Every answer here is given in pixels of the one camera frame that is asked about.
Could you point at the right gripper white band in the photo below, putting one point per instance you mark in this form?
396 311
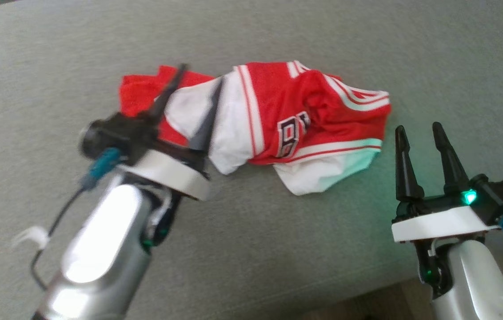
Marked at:
438 224

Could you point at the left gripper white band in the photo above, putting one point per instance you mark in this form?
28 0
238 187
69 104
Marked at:
176 178

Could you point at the red white basketball jersey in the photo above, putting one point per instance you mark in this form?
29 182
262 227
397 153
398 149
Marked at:
287 98

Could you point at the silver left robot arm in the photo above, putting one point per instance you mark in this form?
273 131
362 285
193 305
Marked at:
100 240

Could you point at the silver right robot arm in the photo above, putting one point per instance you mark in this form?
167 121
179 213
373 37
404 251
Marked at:
469 275

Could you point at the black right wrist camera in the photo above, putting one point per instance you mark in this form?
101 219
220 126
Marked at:
502 198

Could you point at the teal left camera connector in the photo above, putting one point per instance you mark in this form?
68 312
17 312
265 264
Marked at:
102 164

